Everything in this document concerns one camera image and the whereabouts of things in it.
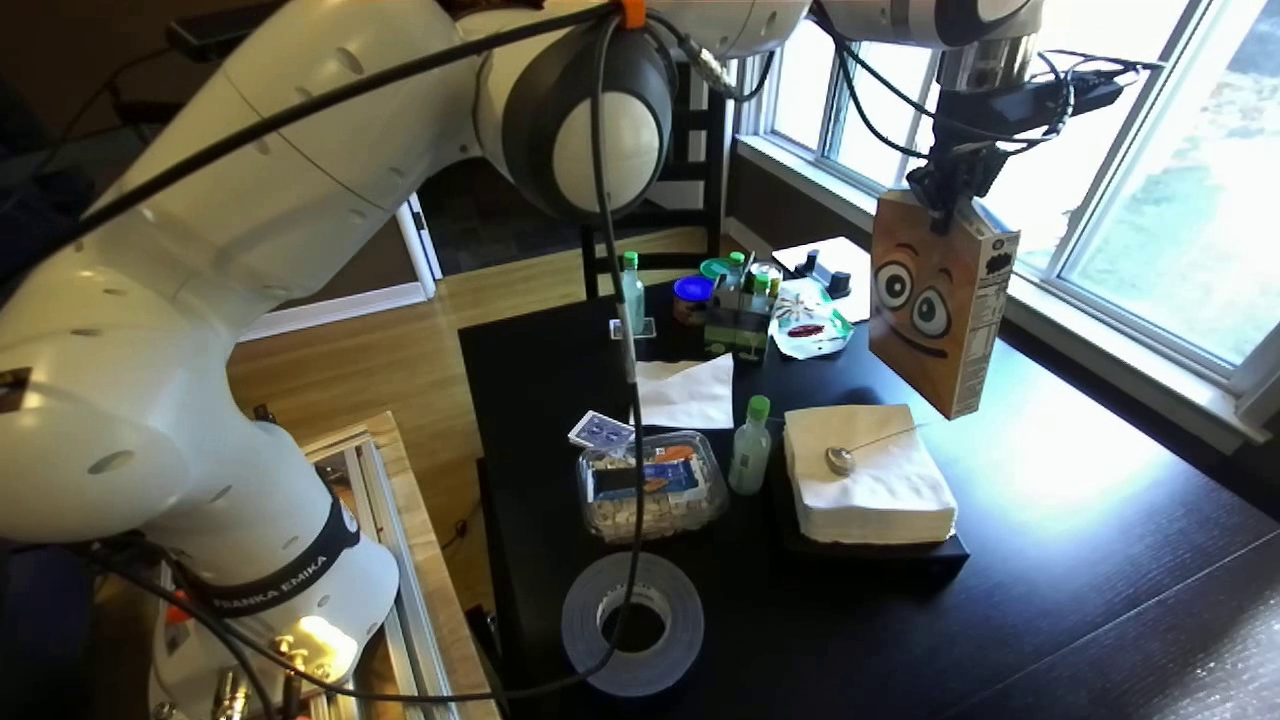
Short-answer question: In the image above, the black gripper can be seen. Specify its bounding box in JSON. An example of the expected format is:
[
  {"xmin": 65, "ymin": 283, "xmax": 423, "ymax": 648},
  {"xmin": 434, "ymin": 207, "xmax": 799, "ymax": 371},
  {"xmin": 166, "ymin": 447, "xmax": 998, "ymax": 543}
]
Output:
[{"xmin": 913, "ymin": 74, "xmax": 1041, "ymax": 223}]

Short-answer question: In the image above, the brown cereal box with face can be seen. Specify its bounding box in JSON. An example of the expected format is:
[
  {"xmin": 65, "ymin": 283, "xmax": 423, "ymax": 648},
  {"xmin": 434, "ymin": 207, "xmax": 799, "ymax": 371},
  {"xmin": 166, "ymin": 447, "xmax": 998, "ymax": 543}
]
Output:
[{"xmin": 863, "ymin": 190, "xmax": 1022, "ymax": 426}]

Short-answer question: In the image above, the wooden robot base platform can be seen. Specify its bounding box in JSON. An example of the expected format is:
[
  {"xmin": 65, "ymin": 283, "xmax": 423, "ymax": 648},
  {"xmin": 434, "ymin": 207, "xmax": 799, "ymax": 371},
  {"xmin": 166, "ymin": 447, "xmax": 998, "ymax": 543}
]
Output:
[{"xmin": 301, "ymin": 407, "xmax": 501, "ymax": 720}]

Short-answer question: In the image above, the white flat board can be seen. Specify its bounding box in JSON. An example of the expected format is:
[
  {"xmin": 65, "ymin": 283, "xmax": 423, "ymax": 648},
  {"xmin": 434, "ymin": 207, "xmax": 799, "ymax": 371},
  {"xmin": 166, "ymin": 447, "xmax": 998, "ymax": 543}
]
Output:
[{"xmin": 774, "ymin": 237, "xmax": 881, "ymax": 329}]

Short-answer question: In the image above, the white framed window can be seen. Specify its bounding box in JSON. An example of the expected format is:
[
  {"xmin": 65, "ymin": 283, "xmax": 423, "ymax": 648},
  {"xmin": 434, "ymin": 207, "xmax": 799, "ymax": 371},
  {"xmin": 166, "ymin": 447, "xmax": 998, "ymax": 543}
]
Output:
[{"xmin": 734, "ymin": 0, "xmax": 1280, "ymax": 412}]

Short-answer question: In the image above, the jar with blue lid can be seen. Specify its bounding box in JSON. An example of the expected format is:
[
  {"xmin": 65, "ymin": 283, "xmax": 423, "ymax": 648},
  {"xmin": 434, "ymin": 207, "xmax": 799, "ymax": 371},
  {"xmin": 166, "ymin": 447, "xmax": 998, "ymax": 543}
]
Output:
[{"xmin": 667, "ymin": 273, "xmax": 714, "ymax": 344}]

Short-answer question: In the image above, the white napkin stack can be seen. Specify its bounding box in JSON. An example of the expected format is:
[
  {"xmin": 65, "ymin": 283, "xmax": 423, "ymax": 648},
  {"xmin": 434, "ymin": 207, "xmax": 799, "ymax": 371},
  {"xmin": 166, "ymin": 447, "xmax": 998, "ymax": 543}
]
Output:
[{"xmin": 781, "ymin": 401, "xmax": 959, "ymax": 548}]

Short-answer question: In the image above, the loose white paper napkin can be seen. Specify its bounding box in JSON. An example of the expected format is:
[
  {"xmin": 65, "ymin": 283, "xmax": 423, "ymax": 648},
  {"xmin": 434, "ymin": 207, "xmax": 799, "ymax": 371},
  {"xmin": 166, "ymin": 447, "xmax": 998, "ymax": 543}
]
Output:
[{"xmin": 633, "ymin": 352, "xmax": 740, "ymax": 436}]

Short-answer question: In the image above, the small green-capped clear bottle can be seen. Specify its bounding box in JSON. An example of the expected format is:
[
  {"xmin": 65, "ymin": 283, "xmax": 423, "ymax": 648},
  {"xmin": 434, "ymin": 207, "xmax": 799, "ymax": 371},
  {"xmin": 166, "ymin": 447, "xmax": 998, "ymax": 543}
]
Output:
[{"xmin": 728, "ymin": 393, "xmax": 781, "ymax": 500}]

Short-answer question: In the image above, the tall green-capped clear bottle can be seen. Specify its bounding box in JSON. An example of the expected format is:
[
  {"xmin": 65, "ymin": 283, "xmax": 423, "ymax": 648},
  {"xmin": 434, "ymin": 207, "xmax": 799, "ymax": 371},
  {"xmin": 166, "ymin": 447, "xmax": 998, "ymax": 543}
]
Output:
[{"xmin": 614, "ymin": 249, "xmax": 653, "ymax": 338}]

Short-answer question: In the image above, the black napkin tray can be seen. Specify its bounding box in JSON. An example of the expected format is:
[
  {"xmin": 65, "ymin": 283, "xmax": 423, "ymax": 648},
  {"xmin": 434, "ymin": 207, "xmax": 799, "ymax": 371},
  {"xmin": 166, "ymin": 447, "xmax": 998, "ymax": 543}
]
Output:
[{"xmin": 774, "ymin": 496, "xmax": 971, "ymax": 601}]

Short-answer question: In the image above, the clear plastic food container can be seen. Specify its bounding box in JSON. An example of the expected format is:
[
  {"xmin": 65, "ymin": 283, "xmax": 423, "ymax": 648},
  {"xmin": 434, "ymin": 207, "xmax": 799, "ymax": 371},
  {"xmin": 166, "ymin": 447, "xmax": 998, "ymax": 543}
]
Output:
[{"xmin": 571, "ymin": 430, "xmax": 732, "ymax": 548}]

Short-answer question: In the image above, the blue playing card deck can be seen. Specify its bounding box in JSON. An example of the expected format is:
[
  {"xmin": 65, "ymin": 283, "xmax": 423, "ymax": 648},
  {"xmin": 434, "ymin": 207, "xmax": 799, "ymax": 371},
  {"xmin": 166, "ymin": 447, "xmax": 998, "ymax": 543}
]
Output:
[{"xmin": 563, "ymin": 407, "xmax": 639, "ymax": 462}]

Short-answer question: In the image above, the grey tape roll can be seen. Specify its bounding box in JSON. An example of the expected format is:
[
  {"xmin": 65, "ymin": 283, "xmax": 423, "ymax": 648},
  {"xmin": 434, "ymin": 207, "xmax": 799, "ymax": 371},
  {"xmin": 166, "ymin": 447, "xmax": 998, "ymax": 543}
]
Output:
[{"xmin": 557, "ymin": 548, "xmax": 706, "ymax": 702}]

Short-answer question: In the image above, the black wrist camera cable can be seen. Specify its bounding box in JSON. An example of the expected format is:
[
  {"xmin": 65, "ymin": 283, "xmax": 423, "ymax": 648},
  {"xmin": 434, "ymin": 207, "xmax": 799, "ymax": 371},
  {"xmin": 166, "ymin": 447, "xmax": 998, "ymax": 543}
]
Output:
[{"xmin": 809, "ymin": 0, "xmax": 1169, "ymax": 167}]

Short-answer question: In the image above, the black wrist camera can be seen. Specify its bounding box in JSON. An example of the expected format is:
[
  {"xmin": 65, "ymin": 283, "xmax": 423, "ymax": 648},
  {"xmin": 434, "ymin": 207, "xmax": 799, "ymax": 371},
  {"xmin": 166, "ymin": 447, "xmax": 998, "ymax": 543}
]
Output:
[{"xmin": 992, "ymin": 69, "xmax": 1130, "ymax": 127}]

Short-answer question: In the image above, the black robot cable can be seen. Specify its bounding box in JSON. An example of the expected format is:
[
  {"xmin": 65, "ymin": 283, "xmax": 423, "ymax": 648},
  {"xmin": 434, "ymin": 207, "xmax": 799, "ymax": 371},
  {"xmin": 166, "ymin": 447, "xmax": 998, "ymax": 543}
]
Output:
[{"xmin": 52, "ymin": 0, "xmax": 661, "ymax": 713}]

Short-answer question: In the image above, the white door frame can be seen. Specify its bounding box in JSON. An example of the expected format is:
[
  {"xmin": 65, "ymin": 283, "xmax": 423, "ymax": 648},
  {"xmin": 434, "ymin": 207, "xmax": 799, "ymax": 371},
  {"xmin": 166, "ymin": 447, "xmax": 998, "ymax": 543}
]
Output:
[{"xmin": 397, "ymin": 197, "xmax": 448, "ymax": 296}]

